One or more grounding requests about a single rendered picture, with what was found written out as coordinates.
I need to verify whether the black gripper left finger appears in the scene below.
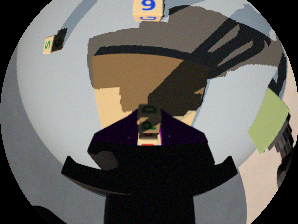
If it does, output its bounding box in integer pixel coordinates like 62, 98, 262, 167
91, 109, 139, 145

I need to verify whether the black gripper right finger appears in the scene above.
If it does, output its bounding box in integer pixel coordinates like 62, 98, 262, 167
160, 109, 208, 145

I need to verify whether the tan block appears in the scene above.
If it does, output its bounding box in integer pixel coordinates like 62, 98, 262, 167
133, 0, 163, 22
43, 34, 65, 54
137, 104, 162, 133
139, 133, 158, 145

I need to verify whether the tan flat mat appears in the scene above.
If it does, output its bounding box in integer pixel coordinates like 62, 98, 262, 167
92, 53, 210, 129

